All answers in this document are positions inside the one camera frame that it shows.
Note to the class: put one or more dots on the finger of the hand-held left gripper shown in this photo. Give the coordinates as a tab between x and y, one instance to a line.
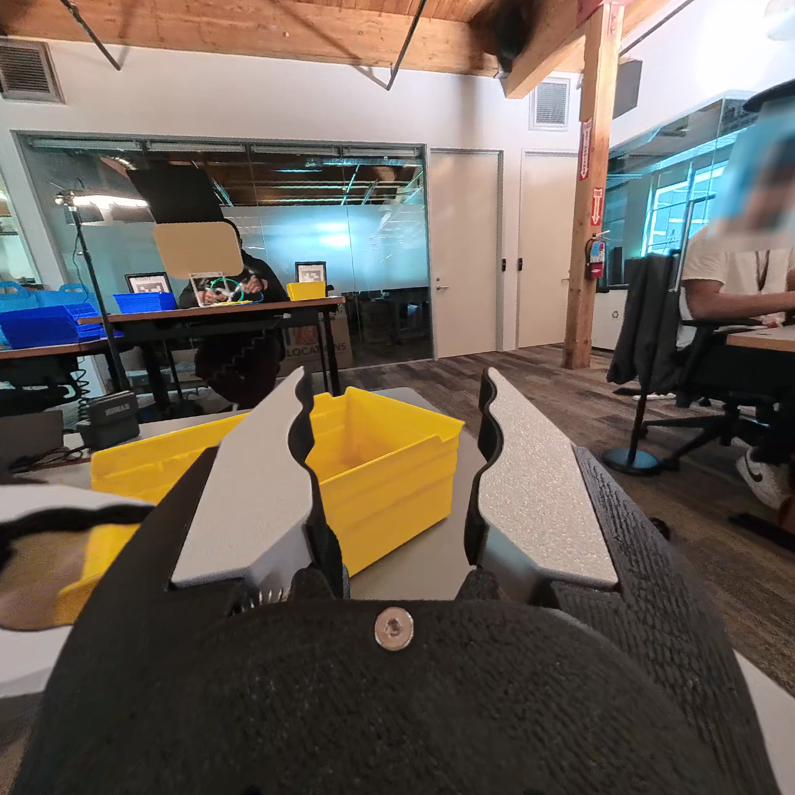
62	500
25	658

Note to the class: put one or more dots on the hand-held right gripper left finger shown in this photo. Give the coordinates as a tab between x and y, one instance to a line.
248	497

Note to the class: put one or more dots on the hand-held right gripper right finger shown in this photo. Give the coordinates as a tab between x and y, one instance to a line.
540	497

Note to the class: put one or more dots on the large yellow plastic bin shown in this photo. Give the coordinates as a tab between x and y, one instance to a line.
385	472

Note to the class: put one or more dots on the dark battery charger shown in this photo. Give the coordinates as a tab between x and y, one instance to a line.
112	422

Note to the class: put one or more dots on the wooden top table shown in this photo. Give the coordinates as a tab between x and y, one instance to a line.
37	354
279	305

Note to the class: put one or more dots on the printed cardboard box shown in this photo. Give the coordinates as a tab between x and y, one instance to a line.
317	354

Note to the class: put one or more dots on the blue plastic bin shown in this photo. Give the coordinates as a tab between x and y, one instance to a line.
37	326
146	302

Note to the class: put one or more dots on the white recycling cabinet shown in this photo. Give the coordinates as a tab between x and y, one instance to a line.
612	320

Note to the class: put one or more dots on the black jacket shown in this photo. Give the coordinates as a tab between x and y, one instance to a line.
646	323

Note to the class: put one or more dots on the black office chair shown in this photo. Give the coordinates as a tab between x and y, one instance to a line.
714	379

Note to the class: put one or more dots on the small yellow bin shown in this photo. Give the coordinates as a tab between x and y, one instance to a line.
307	292

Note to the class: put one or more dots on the black light stand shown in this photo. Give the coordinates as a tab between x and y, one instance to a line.
93	279

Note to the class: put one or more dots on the framed printed tag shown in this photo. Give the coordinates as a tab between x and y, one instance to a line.
149	284
310	276

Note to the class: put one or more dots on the red fire extinguisher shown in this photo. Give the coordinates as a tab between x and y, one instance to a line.
596	258

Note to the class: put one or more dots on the white door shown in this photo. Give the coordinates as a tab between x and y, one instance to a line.
546	248
466	248

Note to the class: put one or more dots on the wooden desk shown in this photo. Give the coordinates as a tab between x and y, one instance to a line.
764	338

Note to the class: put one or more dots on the red warning sign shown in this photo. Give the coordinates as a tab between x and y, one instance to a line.
586	149
597	206

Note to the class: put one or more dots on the black flat panel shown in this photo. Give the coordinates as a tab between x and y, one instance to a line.
174	195

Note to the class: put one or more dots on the black ceiling fixture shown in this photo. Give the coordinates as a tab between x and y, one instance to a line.
512	37

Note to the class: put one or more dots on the wooden post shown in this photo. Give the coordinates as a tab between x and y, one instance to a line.
587	279

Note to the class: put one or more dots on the white wall vent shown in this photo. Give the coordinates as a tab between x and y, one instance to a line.
28	68
549	102

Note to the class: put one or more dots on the black wall speaker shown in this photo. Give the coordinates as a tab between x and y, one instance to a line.
627	90

